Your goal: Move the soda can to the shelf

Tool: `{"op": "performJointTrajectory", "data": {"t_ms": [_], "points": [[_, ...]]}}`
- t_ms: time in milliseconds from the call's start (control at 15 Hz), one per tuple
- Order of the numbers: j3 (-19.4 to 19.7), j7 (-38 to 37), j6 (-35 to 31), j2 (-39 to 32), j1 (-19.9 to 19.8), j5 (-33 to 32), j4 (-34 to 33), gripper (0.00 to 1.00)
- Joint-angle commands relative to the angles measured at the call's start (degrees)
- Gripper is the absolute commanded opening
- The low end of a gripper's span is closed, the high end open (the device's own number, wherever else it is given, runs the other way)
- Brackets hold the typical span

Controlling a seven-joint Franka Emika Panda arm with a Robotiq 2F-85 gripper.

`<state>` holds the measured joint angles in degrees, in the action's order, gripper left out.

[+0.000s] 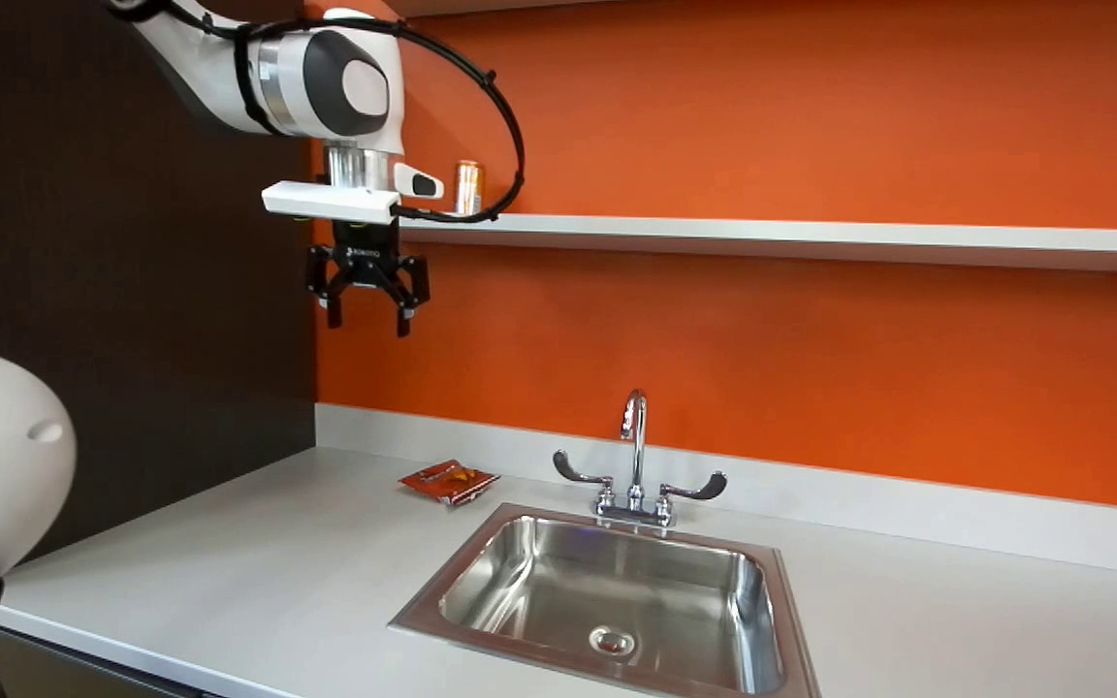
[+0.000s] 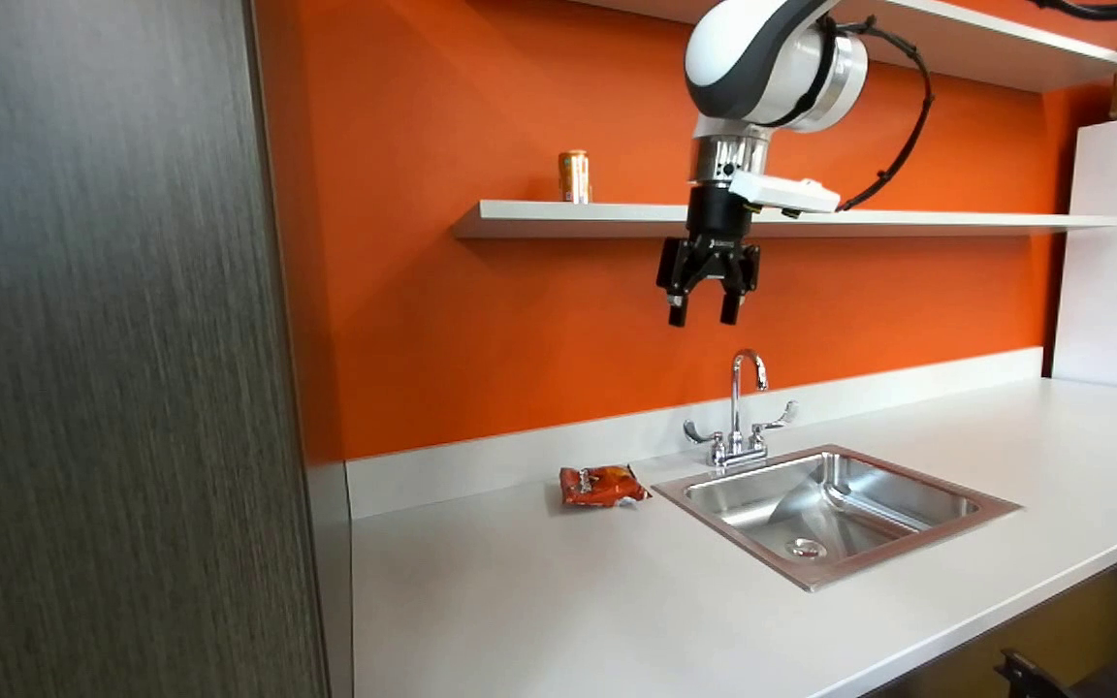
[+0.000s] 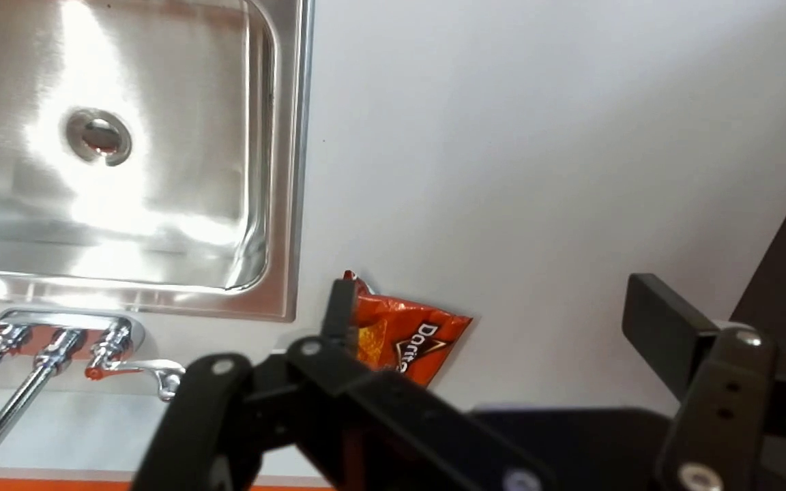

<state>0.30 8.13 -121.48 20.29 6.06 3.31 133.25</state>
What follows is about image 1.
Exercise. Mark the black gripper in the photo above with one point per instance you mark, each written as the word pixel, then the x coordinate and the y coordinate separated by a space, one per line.
pixel 365 258

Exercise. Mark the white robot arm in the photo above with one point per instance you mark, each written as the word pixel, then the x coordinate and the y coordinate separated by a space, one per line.
pixel 313 81

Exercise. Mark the dark wood cabinet panel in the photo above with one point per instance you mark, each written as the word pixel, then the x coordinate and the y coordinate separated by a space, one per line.
pixel 95 235

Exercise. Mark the overhead cabinet underside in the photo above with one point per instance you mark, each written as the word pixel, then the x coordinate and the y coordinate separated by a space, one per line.
pixel 494 3

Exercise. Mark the stainless steel sink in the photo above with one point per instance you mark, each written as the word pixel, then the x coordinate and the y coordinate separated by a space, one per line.
pixel 612 603

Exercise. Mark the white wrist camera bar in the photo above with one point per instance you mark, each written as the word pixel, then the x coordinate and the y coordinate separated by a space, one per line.
pixel 329 197

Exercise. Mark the white wall shelf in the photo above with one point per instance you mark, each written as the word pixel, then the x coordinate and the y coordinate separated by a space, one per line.
pixel 793 240

